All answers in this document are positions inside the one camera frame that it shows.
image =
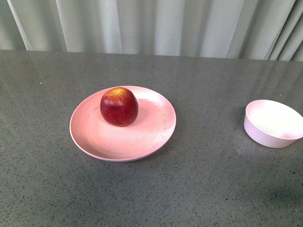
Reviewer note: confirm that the pink bowl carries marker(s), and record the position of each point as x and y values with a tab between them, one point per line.
272	124

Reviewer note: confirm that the red apple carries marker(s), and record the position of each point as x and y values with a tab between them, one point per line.
119	107

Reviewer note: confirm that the pink plate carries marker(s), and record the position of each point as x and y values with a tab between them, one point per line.
153	127

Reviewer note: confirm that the white curtain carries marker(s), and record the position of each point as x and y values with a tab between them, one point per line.
241	29

